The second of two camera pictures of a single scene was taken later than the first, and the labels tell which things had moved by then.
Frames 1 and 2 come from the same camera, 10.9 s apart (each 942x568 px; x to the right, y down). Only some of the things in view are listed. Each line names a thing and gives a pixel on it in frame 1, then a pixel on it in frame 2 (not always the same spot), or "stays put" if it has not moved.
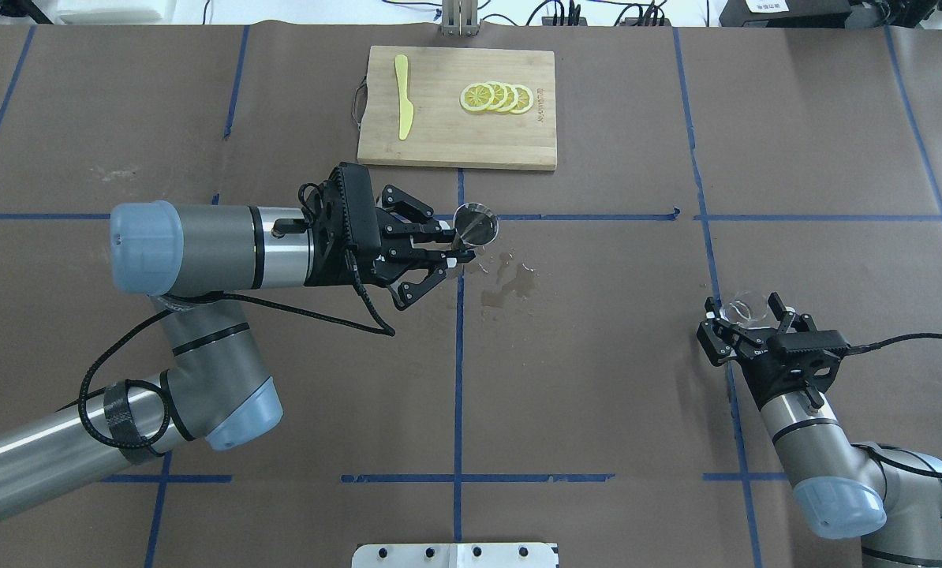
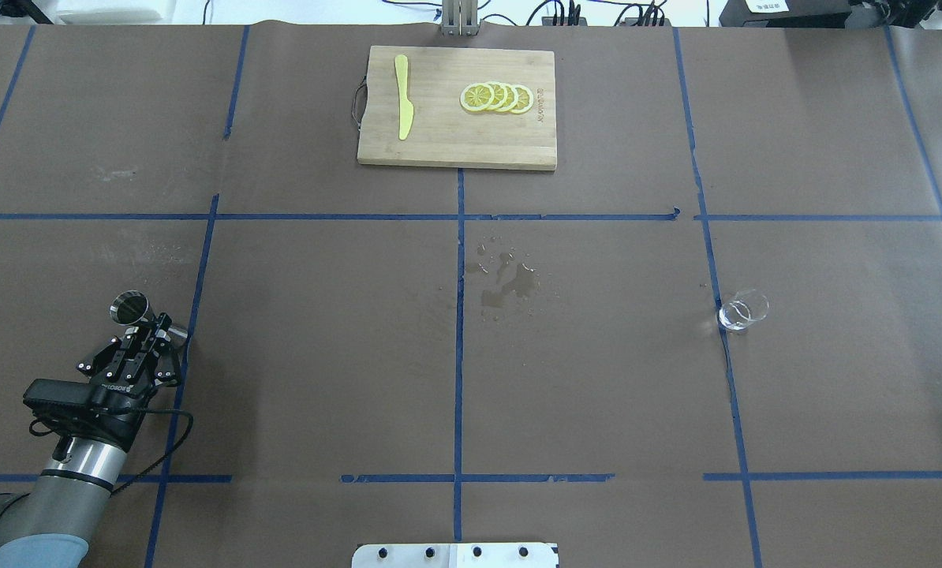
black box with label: x=784 y=13 stays put
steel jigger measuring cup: x=476 y=224 → x=131 y=308
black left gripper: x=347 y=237 → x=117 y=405
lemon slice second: x=500 y=96 stays put
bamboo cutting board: x=444 y=132 stays put
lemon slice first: x=476 y=97 stays put
